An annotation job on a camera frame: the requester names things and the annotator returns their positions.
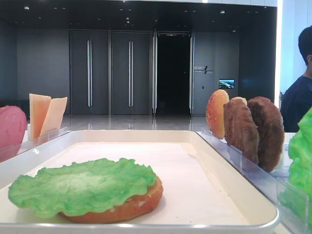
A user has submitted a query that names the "rear brown meat patty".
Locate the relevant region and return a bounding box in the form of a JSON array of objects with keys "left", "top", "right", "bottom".
[{"left": 247, "top": 97, "right": 285, "bottom": 172}]

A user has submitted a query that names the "middle dark double door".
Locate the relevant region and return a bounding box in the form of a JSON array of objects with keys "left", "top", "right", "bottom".
[{"left": 112, "top": 32, "right": 150, "bottom": 115}]

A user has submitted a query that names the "front brown meat patty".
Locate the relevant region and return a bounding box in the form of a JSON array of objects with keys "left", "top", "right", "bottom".
[{"left": 223, "top": 97, "right": 259, "bottom": 164}]

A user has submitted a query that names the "small wall screen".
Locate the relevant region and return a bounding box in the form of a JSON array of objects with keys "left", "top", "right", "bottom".
[{"left": 218, "top": 79, "right": 235, "bottom": 89}]

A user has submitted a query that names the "white tray liner paper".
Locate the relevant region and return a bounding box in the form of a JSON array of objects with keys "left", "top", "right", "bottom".
[{"left": 0, "top": 142, "right": 251, "bottom": 226}]

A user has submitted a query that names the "left dark double door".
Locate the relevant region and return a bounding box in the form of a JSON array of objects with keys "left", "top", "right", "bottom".
[{"left": 70, "top": 31, "right": 109, "bottom": 115}]

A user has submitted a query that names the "bottom bun slice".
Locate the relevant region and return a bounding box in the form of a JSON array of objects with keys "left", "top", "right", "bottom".
[{"left": 59, "top": 177, "right": 163, "bottom": 224}]

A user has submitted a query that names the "left clear acrylic rack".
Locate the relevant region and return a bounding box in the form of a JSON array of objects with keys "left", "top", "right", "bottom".
[{"left": 0, "top": 127, "right": 68, "bottom": 162}]

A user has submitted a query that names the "clear acrylic rack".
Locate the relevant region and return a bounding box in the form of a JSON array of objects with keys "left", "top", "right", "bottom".
[
  {"left": 198, "top": 128, "right": 312, "bottom": 234},
  {"left": 0, "top": 127, "right": 68, "bottom": 162}
]

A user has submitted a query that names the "sesame top bun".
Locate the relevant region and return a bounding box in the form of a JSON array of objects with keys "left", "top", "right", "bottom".
[{"left": 206, "top": 90, "right": 229, "bottom": 139}]

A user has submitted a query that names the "pink tomato slice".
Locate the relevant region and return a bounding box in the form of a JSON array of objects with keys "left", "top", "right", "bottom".
[{"left": 0, "top": 106, "right": 27, "bottom": 162}]

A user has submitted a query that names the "right clear acrylic rack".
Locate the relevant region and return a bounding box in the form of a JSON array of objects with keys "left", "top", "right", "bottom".
[{"left": 198, "top": 128, "right": 312, "bottom": 234}]

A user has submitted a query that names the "left orange cheese slice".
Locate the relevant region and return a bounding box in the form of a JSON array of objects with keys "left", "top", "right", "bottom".
[{"left": 29, "top": 94, "right": 52, "bottom": 139}]

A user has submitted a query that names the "brown meat patty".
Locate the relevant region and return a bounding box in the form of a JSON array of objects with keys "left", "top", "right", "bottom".
[
  {"left": 247, "top": 97, "right": 285, "bottom": 172},
  {"left": 223, "top": 97, "right": 259, "bottom": 164}
]

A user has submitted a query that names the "green lettuce leaf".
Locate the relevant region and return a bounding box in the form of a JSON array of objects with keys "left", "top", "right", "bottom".
[
  {"left": 279, "top": 110, "right": 312, "bottom": 228},
  {"left": 8, "top": 158, "right": 156, "bottom": 218}
]

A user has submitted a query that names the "right yellow cheese slice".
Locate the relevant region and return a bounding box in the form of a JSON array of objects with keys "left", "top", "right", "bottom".
[{"left": 39, "top": 97, "right": 67, "bottom": 136}]

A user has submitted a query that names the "white rectangular tray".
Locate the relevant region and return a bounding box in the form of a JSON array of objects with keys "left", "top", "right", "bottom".
[{"left": 0, "top": 130, "right": 280, "bottom": 234}]

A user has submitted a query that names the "dark double door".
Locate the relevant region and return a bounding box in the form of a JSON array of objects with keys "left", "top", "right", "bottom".
[
  {"left": 112, "top": 32, "right": 150, "bottom": 115},
  {"left": 70, "top": 31, "right": 109, "bottom": 115}
]

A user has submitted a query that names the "man in navy shirt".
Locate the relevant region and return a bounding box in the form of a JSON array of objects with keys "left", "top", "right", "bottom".
[{"left": 280, "top": 27, "right": 312, "bottom": 133}]

